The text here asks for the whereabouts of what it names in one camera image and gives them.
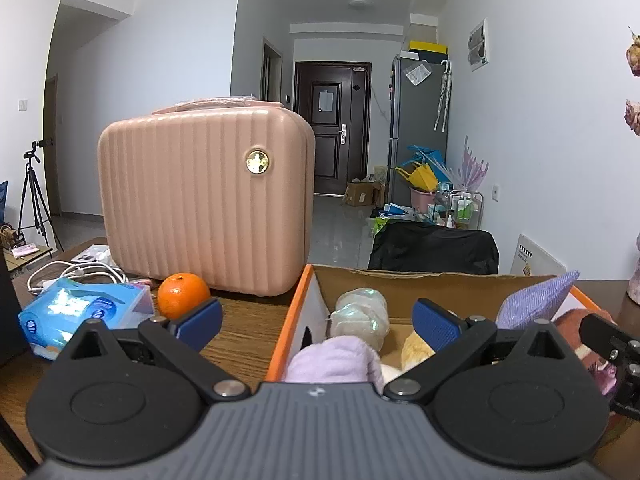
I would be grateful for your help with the yellow and black box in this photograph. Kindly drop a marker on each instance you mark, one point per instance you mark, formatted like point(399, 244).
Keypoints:
point(428, 47)

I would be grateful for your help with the white light switch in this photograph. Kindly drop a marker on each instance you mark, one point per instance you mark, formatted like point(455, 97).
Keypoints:
point(22, 105)

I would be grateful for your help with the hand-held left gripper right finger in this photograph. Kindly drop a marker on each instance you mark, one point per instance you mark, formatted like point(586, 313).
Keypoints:
point(440, 327)

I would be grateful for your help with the white wall panel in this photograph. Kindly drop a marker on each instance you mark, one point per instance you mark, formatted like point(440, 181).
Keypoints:
point(478, 45)

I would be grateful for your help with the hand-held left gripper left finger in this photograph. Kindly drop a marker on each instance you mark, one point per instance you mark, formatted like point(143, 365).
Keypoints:
point(200, 324)

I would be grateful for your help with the black panel at left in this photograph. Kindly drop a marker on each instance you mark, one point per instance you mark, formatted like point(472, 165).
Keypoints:
point(12, 310)

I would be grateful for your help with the dark brown door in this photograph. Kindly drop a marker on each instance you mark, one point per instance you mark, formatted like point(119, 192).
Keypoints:
point(330, 130)

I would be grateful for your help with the blue folded stool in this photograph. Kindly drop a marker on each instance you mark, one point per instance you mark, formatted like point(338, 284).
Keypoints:
point(432, 157)

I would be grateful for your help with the grey refrigerator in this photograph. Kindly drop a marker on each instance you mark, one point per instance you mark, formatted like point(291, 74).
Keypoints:
point(417, 125)

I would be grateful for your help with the open cardboard box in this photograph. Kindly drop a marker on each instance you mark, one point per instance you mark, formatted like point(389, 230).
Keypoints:
point(362, 194)

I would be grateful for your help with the dried pink roses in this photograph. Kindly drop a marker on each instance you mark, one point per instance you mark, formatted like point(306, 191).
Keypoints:
point(634, 110)

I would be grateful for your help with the pink ribbed suitcase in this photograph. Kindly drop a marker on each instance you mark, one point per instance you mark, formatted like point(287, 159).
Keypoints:
point(200, 200)

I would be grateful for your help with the white wall socket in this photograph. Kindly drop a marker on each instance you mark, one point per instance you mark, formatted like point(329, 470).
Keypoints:
point(496, 192)

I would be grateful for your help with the orange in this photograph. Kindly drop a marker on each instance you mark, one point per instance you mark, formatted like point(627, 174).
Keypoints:
point(182, 295)

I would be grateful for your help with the black chair back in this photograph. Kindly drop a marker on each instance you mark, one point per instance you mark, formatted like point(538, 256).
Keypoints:
point(432, 250)

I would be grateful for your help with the purple feather wall decor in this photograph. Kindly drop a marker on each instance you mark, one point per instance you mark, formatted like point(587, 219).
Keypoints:
point(475, 165)

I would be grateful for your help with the pink bucket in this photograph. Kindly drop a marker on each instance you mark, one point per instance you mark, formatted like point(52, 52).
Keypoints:
point(422, 200)

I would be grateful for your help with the clear folded umbrella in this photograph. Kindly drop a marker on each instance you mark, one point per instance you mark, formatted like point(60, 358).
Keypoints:
point(443, 95)

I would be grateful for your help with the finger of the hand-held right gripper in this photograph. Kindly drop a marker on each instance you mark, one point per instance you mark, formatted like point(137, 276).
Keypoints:
point(600, 329)

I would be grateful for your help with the black tripod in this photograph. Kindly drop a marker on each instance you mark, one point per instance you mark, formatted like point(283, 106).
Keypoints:
point(32, 195)

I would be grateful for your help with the yellow bag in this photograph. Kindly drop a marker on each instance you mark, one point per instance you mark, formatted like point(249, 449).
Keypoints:
point(420, 176)

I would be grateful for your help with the red cardboard box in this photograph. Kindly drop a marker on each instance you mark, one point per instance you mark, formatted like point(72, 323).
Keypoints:
point(310, 300)

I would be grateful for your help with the blue tissue pack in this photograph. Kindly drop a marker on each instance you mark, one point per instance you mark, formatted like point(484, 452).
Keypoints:
point(75, 310)

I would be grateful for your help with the yellow and white plush toy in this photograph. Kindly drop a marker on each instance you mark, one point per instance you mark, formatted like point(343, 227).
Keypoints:
point(415, 352)

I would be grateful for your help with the small side table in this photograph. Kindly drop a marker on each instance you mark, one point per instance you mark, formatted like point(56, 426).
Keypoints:
point(30, 255)

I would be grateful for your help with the lavender fluffy plush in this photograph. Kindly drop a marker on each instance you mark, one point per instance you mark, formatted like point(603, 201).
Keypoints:
point(335, 362)

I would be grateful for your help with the white flat board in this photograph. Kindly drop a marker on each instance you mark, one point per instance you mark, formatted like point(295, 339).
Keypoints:
point(537, 257)

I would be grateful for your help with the pink textured vase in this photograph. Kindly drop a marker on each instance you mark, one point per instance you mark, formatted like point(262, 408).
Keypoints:
point(636, 275)

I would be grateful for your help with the pink layered sponge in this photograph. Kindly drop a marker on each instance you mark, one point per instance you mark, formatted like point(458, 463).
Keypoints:
point(567, 327)

